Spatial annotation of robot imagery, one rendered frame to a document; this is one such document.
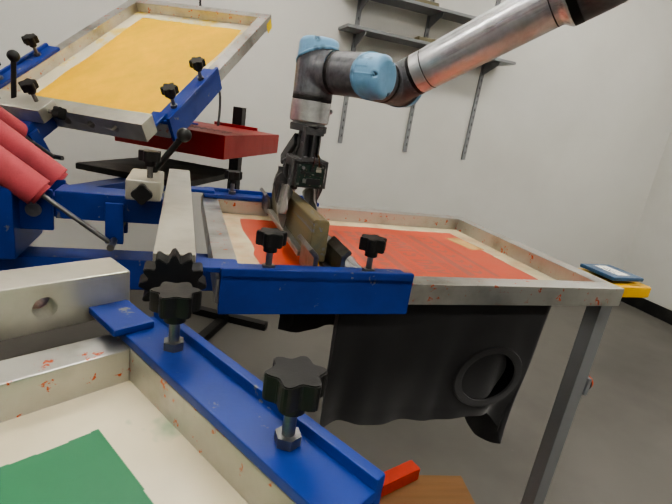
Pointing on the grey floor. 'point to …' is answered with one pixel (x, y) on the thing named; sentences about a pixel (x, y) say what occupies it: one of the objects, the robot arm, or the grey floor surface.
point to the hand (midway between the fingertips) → (293, 221)
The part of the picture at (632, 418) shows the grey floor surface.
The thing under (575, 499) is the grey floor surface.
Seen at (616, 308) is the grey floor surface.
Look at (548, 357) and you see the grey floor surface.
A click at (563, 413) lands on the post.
